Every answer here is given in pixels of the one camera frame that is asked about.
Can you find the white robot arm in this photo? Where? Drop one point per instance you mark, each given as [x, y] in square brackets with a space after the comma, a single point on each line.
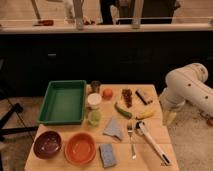
[186, 84]

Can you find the white lidded cup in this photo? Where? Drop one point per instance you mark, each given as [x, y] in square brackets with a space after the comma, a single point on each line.
[94, 100]

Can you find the green plastic cup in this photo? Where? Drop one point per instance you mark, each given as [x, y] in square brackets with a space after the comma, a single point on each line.
[94, 117]

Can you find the dark red grape bunch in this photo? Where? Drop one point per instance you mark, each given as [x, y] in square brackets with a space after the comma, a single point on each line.
[127, 95]

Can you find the brown chocolate bar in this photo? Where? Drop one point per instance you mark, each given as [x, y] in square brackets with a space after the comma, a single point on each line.
[144, 97]

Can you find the green chili pepper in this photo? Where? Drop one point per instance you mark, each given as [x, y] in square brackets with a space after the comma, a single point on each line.
[124, 113]

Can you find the folded blue grey cloth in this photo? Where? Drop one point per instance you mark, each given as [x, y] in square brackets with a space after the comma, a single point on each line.
[113, 129]

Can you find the silver fork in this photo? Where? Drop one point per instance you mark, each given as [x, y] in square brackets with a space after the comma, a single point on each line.
[130, 133]

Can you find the green plastic tray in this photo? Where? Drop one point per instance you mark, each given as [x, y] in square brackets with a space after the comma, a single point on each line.
[63, 103]

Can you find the yellow banana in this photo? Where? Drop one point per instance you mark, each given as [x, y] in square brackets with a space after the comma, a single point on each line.
[145, 115]

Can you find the blue sponge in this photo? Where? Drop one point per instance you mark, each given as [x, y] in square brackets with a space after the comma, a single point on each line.
[107, 155]

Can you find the orange bowl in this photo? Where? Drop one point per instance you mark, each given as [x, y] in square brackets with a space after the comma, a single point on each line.
[80, 149]

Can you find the purple bowl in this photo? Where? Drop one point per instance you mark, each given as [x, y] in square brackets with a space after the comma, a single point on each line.
[47, 145]

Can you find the black tripod stand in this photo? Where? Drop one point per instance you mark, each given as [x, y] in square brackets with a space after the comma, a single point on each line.
[11, 122]

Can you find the white handled ladle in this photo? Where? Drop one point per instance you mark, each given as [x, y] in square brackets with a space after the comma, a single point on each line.
[142, 129]

